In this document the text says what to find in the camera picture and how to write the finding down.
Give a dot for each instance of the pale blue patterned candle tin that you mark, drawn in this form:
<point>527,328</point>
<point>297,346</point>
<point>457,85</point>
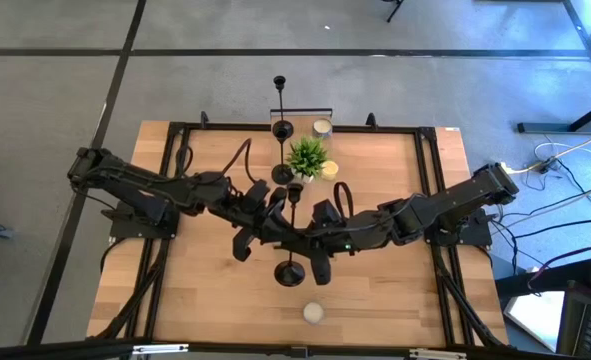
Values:
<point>313,313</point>

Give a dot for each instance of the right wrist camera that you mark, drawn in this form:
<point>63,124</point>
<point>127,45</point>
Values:
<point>327,212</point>

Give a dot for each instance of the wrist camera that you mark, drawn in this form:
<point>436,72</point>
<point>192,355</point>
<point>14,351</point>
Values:
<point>256,195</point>
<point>327,212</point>

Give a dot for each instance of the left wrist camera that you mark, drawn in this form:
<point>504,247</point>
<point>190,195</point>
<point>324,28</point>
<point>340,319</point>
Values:
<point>256,195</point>

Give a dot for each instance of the black stand foot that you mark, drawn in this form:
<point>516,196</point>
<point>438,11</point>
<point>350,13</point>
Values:
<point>394,10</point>

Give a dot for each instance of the yellow candle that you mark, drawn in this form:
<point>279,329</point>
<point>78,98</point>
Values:
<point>330,170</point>

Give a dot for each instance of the green potted plant white pot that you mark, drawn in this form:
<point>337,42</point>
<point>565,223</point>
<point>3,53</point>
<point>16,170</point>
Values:
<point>306,159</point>

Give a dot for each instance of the black crossbar with silver brackets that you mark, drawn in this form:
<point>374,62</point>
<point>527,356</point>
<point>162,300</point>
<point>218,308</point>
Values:
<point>50,350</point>

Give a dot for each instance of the black desk leg frame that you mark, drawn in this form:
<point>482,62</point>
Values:
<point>565,128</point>

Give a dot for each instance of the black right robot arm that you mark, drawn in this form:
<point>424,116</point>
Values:
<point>455,200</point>

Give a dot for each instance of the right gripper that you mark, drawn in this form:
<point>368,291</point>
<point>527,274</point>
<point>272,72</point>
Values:
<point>355,235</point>

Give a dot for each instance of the black exterior camera box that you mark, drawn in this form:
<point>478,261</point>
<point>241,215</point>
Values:
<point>299,352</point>

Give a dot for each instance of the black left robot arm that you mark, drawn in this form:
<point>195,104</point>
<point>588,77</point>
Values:
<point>140,185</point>

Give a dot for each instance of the yellow power plug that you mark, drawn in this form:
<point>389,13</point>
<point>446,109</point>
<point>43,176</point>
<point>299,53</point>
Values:
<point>505,166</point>

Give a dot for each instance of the white sheet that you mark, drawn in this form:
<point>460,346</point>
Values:
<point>535,315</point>

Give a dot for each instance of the wooden shelf riser black frame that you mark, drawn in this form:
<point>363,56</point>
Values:
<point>315,192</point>

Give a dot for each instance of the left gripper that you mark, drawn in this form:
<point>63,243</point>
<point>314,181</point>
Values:
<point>262,225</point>

